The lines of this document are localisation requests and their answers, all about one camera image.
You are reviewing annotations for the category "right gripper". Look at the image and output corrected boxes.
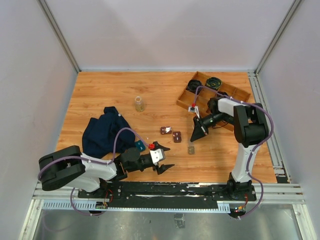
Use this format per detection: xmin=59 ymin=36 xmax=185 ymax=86
xmin=190 ymin=112 xmax=227 ymax=142

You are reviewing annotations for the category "grey pill box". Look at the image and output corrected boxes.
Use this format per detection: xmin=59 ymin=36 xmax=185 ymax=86
xmin=187 ymin=142 xmax=195 ymax=155

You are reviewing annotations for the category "clear glass pill jar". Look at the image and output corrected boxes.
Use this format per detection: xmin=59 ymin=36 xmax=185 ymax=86
xmin=134 ymin=96 xmax=145 ymax=112

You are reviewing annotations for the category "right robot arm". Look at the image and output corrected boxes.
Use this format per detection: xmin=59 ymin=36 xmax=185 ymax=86
xmin=190 ymin=97 xmax=270 ymax=201

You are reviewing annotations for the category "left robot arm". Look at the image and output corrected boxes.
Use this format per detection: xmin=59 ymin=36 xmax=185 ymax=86
xmin=37 ymin=141 xmax=174 ymax=198

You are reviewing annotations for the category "brown double pill box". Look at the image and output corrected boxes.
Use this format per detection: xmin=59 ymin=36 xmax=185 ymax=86
xmin=172 ymin=131 xmax=182 ymax=143

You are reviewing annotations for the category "teal pill box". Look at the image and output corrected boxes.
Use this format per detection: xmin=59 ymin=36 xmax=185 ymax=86
xmin=134 ymin=140 xmax=146 ymax=152

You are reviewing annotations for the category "wooden divided tray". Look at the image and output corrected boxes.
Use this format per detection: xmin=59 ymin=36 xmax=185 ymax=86
xmin=176 ymin=71 xmax=252 ymax=132

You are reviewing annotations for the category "black yellow rolled sock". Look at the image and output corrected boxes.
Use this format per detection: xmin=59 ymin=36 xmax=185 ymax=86
xmin=205 ymin=77 xmax=222 ymax=91

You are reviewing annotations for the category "dark blue cloth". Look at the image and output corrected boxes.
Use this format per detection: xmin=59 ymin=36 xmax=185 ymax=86
xmin=82 ymin=106 xmax=136 ymax=159

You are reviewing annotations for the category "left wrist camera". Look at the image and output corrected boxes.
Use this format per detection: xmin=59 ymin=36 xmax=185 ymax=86
xmin=149 ymin=149 xmax=166 ymax=166

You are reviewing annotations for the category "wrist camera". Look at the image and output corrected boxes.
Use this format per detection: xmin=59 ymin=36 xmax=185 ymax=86
xmin=149 ymin=149 xmax=166 ymax=166
xmin=188 ymin=104 xmax=200 ymax=118

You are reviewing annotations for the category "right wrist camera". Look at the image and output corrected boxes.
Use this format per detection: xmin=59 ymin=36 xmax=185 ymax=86
xmin=188 ymin=104 xmax=200 ymax=118

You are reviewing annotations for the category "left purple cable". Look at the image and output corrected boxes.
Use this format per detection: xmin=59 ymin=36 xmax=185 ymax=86
xmin=37 ymin=127 xmax=155 ymax=217

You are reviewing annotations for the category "purple cable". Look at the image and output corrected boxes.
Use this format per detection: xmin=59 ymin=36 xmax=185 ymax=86
xmin=192 ymin=85 xmax=275 ymax=217
xmin=37 ymin=127 xmax=155 ymax=217

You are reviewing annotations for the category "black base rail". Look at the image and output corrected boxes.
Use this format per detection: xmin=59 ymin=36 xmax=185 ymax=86
xmin=77 ymin=181 xmax=257 ymax=210

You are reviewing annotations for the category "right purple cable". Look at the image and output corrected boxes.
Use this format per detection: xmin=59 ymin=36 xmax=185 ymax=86
xmin=192 ymin=85 xmax=275 ymax=217

